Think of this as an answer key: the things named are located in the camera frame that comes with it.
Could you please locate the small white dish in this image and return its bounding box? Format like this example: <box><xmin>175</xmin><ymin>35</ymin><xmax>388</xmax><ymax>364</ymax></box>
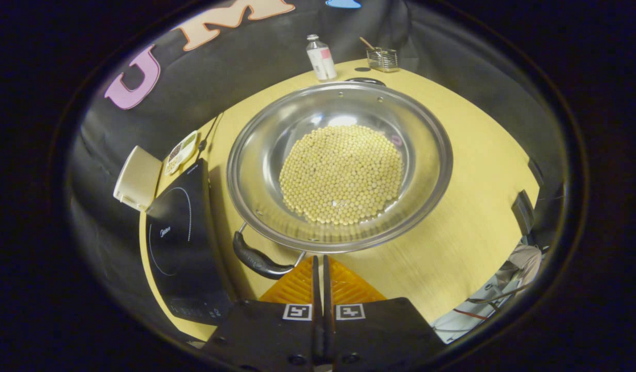
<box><xmin>164</xmin><ymin>130</ymin><xmax>199</xmax><ymax>176</ymax></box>

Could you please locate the white toaster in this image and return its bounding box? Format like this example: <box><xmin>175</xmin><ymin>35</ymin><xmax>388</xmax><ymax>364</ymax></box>
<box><xmin>113</xmin><ymin>146</ymin><xmax>163</xmax><ymax>211</ymax></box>

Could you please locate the metal wire basket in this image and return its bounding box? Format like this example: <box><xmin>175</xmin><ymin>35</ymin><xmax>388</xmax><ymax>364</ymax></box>
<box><xmin>366</xmin><ymin>46</ymin><xmax>400</xmax><ymax>72</ymax></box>

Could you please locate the black induction cooktop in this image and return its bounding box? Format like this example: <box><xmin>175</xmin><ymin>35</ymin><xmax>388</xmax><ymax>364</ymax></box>
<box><xmin>145</xmin><ymin>159</ymin><xmax>236</xmax><ymax>326</ymax></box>

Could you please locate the black backdrop cloth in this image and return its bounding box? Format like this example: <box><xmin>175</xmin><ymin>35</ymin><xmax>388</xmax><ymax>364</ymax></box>
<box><xmin>65</xmin><ymin>0</ymin><xmax>564</xmax><ymax>311</ymax></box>

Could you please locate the black power cable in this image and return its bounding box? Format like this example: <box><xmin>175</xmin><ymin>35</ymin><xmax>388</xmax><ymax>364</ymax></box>
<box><xmin>196</xmin><ymin>111</ymin><xmax>223</xmax><ymax>157</ymax></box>

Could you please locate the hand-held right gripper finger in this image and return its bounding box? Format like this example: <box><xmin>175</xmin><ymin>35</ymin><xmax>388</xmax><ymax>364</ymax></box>
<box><xmin>323</xmin><ymin>256</ymin><xmax>447</xmax><ymax>372</ymax></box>
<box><xmin>202</xmin><ymin>256</ymin><xmax>325</xmax><ymax>372</ymax></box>

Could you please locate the steel pot with black handles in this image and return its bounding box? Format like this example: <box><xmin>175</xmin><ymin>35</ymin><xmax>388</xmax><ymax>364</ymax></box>
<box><xmin>226</xmin><ymin>77</ymin><xmax>453</xmax><ymax>280</ymax></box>

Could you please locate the pile of yellow soybeans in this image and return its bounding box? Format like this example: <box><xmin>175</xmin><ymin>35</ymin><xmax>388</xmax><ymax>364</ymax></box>
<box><xmin>279</xmin><ymin>125</ymin><xmax>404</xmax><ymax>226</ymax></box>

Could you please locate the black bracket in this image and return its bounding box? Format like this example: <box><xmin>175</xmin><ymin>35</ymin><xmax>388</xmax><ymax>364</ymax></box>
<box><xmin>511</xmin><ymin>190</ymin><xmax>536</xmax><ymax>236</ymax></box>

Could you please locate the red cable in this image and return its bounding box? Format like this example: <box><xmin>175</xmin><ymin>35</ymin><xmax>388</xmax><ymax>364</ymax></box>
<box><xmin>451</xmin><ymin>308</ymin><xmax>490</xmax><ymax>321</ymax></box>

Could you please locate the white cloth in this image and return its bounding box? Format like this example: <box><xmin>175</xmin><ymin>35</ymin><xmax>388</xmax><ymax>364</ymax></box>
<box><xmin>496</xmin><ymin>243</ymin><xmax>543</xmax><ymax>290</ymax></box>

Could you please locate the clear bottle with pink label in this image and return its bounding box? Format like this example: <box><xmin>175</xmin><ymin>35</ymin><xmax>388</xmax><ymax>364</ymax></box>
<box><xmin>306</xmin><ymin>35</ymin><xmax>338</xmax><ymax>82</ymax></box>

